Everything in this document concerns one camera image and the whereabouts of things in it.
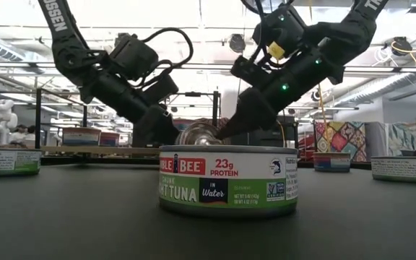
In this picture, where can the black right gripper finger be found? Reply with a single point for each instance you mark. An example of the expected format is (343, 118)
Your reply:
(253, 112)

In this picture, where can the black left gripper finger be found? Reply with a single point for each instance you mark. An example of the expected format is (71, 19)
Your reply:
(154, 130)

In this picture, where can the green label tuna can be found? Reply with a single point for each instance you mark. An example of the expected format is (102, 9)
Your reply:
(13, 162)
(403, 169)
(229, 180)

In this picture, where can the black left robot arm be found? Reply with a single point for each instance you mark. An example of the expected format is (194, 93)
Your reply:
(61, 32)

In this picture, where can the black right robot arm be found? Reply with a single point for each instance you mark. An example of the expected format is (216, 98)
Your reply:
(352, 29)

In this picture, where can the black mesh computer case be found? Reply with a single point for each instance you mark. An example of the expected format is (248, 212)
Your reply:
(280, 139)

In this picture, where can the long ceiling light bar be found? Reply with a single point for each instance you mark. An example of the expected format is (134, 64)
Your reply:
(374, 69)

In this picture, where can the colourful patchwork quilt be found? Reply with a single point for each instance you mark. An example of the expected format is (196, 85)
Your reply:
(341, 139)

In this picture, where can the grey hanging cloth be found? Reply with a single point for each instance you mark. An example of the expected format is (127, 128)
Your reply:
(376, 141)

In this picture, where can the black table mat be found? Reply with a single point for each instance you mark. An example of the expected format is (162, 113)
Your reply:
(85, 224)

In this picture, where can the pale blue patterned cloth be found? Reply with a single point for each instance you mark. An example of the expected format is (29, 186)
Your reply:
(406, 137)

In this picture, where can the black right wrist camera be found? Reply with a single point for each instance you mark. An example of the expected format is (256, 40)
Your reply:
(249, 72)

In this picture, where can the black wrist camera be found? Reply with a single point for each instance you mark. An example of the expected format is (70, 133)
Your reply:
(249, 72)
(163, 88)

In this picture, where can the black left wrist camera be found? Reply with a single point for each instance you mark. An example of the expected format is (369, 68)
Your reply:
(163, 88)

